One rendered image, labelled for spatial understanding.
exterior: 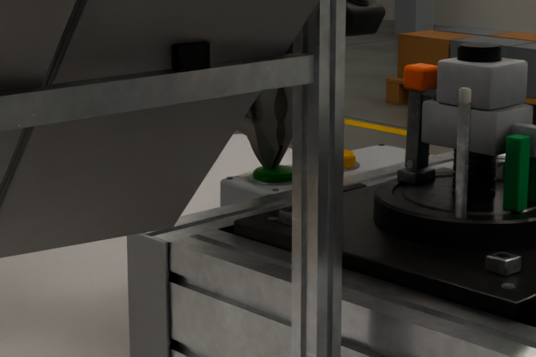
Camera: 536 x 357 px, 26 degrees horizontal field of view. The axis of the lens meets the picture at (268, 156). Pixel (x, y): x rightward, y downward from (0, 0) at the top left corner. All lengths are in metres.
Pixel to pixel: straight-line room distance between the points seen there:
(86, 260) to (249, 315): 0.37
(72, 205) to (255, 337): 0.17
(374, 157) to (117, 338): 0.31
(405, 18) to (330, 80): 9.39
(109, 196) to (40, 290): 0.37
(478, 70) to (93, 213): 0.27
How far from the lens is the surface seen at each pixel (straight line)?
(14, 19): 0.48
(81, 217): 0.69
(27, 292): 1.03
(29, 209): 0.66
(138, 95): 0.54
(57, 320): 0.96
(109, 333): 0.93
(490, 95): 0.78
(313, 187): 0.63
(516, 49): 6.35
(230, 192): 0.98
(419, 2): 9.96
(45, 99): 0.51
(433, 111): 0.81
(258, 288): 0.75
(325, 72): 0.62
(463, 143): 0.75
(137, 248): 0.84
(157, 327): 0.84
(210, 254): 0.78
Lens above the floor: 1.19
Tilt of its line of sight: 13 degrees down
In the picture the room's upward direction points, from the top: straight up
